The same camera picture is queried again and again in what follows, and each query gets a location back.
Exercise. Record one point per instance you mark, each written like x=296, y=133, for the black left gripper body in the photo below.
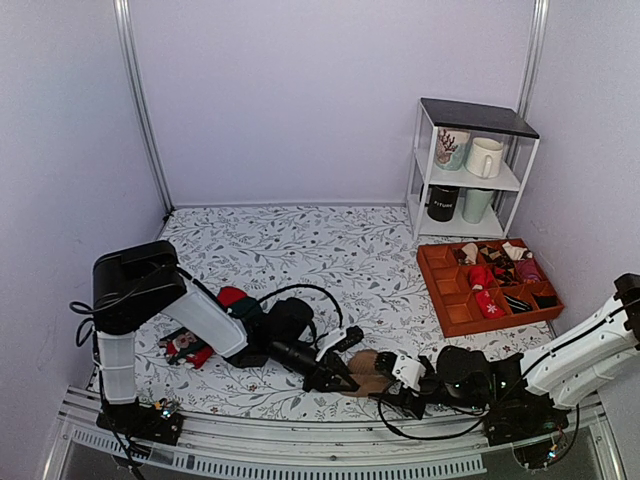
x=282, y=353

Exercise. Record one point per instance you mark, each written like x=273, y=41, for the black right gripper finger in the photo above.
x=385, y=362
x=407, y=401

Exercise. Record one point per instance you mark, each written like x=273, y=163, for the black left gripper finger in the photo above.
x=353, y=336
x=329, y=375

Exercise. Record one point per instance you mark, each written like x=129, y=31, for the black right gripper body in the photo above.
x=470, y=403

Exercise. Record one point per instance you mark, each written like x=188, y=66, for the tan ribbed sock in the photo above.
x=363, y=371

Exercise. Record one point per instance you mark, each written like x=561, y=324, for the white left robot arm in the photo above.
x=133, y=285

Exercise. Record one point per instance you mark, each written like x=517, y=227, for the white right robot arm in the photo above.
x=559, y=373

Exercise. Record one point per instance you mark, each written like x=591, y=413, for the floral patterned table mat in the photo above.
x=352, y=265

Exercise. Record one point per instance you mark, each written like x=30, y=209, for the red snowflake sock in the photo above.
x=488, y=307

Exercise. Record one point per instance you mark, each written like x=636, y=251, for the black striped sock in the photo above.
x=517, y=305

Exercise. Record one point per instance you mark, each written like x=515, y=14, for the orange wooden divider tray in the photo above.
x=453, y=299

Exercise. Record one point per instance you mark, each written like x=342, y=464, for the red and green sock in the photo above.
x=223, y=324

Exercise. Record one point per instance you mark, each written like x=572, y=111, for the red rolled sock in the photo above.
x=480, y=277

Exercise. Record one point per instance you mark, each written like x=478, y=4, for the black folded sock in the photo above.
x=546, y=301

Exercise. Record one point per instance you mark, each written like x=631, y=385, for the brown argyle sock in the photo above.
x=502, y=266

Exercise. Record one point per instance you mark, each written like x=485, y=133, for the purple rolled sock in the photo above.
x=528, y=272

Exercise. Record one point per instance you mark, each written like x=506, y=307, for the beige patterned sock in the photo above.
x=467, y=254

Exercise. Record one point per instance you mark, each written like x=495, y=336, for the black mug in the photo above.
x=442, y=202

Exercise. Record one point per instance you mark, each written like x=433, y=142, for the pale green cup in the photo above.
x=475, y=205

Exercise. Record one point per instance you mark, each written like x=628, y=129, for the white metal shelf rack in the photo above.
x=520, y=141

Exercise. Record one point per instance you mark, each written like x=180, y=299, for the coral pattern mug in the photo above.
x=451, y=148

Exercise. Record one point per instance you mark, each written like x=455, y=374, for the white ceramic mug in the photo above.
x=485, y=158

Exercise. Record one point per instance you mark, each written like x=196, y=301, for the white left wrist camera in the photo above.
x=327, y=341

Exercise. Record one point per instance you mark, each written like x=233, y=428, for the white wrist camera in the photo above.
x=408, y=371
x=327, y=341

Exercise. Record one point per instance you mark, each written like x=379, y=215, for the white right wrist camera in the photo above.
x=408, y=371

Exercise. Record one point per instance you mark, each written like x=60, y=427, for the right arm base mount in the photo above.
x=522, y=415

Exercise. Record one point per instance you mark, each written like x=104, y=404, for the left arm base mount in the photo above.
x=123, y=413

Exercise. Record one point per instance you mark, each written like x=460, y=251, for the aluminium front rail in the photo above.
x=444, y=445

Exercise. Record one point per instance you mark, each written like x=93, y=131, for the left aluminium corner post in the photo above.
x=125, y=32

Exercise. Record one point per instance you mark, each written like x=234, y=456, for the aluminium corner post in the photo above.
x=125, y=32
x=533, y=56

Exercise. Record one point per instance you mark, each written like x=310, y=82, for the right aluminium corner post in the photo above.
x=533, y=56

